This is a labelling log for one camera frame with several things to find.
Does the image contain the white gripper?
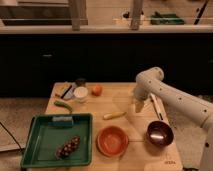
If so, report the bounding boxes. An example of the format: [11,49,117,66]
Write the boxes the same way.
[134,87,148,113]

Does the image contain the yellow banana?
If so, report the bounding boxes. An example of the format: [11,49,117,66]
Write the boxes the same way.
[103,112,126,120]

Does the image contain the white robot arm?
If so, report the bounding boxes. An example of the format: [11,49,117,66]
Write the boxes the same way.
[133,67,213,171]

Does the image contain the dark purple bowl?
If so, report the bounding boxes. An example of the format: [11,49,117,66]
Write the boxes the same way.
[146,121,174,148]

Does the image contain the red bowl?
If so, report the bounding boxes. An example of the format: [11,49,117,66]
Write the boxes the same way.
[96,126,129,157]

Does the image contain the orange tomato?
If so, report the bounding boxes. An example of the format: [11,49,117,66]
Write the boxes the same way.
[92,85,102,96]

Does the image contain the white cup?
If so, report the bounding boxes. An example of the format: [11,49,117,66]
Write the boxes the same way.
[73,87,88,102]

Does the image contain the dark small jar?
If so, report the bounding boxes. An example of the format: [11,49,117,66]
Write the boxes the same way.
[75,78,86,87]

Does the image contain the green chili pepper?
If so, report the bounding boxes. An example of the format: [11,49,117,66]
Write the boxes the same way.
[54,100,73,113]

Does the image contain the blue green sponge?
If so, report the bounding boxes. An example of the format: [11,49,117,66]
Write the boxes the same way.
[52,116,74,127]

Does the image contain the green object on shelf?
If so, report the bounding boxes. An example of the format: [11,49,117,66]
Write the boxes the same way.
[151,11,185,25]

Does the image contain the bunch of dark grapes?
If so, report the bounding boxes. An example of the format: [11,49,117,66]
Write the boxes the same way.
[55,136,80,159]

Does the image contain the green plastic tray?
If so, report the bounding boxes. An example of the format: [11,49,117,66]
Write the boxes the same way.
[21,113,93,168]

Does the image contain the black cable on floor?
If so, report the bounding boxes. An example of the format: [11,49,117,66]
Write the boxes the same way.
[0,121,26,155]

